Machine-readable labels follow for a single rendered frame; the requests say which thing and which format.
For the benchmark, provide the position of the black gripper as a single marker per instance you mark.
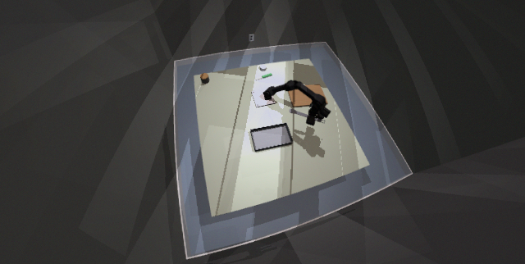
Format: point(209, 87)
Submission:
point(311, 118)

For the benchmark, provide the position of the wooden board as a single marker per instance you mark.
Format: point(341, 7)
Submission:
point(299, 99)

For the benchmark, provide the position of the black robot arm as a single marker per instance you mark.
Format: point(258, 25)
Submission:
point(318, 101)

